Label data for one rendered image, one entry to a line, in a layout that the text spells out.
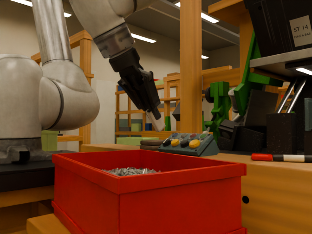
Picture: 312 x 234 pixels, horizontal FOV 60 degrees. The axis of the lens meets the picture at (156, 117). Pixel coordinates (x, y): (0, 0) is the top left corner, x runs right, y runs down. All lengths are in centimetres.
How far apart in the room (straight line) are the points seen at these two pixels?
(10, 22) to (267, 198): 782
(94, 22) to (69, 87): 27
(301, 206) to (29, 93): 64
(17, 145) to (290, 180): 60
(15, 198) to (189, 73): 112
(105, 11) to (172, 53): 1077
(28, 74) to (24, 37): 736
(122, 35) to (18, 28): 750
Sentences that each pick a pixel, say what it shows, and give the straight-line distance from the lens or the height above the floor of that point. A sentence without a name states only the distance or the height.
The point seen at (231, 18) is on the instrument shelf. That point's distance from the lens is 145.
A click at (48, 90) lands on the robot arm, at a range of 79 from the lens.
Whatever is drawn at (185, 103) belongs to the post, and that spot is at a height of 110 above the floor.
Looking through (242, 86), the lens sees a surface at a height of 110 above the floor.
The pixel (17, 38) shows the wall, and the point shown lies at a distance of 804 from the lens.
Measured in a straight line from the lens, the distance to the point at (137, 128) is 731.
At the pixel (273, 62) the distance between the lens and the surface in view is 65.
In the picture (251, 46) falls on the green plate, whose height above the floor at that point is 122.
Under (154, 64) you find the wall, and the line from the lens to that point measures 1055.
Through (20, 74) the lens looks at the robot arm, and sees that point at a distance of 75.
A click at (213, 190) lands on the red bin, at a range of 40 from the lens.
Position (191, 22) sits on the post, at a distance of 160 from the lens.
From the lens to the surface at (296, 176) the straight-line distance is 56.
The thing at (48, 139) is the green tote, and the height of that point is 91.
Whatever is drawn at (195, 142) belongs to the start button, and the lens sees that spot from 70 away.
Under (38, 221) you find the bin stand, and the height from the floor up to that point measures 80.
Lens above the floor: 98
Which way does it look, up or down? 2 degrees up
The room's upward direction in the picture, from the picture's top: straight up
